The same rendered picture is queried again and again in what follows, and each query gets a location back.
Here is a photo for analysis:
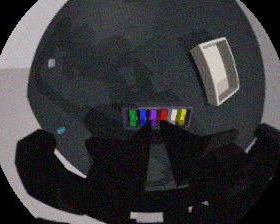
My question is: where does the violet fuse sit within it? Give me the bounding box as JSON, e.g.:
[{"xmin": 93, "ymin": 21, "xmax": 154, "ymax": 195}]
[{"xmin": 151, "ymin": 109, "xmax": 156, "ymax": 125}]

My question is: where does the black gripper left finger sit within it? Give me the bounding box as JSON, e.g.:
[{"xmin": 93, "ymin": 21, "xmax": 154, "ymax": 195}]
[{"xmin": 84, "ymin": 120, "xmax": 152, "ymax": 190}]

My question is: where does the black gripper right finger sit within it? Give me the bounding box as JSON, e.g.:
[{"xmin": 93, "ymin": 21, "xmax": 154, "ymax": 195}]
[{"xmin": 160, "ymin": 119, "xmax": 238, "ymax": 188}]

